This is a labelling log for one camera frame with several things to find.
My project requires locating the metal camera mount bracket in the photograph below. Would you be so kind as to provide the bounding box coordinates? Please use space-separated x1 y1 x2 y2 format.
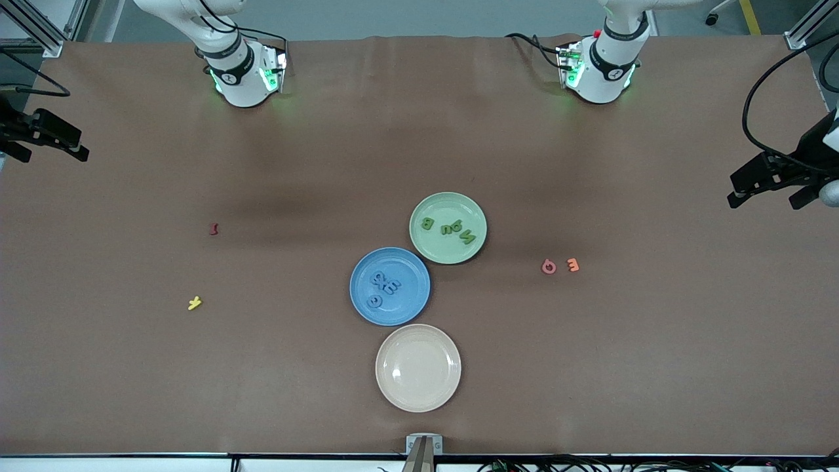
405 433 444 472

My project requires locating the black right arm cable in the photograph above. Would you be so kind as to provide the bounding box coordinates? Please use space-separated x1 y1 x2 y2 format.
0 47 71 99

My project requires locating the office chair base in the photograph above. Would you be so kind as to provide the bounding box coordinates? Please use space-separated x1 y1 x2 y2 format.
705 0 741 27

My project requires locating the blue plate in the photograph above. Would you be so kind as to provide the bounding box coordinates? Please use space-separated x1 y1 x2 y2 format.
349 246 431 327

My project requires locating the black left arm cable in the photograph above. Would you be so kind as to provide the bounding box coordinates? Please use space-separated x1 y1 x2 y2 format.
741 29 839 161

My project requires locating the black base cable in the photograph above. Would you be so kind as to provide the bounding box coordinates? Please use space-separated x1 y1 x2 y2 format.
505 31 566 70
197 0 289 53

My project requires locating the brown table cover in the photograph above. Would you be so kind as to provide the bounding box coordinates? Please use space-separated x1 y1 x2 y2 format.
0 34 839 456

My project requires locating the beige plate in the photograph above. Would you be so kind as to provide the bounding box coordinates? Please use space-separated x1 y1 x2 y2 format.
375 323 462 414

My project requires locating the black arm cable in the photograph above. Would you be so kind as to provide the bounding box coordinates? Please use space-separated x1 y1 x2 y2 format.
0 47 71 99
741 29 839 161

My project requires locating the aluminium frame post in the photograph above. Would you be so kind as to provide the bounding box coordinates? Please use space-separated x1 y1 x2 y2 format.
0 0 66 58
783 0 839 50

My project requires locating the green plate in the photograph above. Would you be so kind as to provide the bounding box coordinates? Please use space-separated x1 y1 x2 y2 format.
409 191 488 266

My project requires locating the white table edge rail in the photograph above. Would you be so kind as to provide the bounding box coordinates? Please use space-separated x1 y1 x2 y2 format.
0 454 839 472

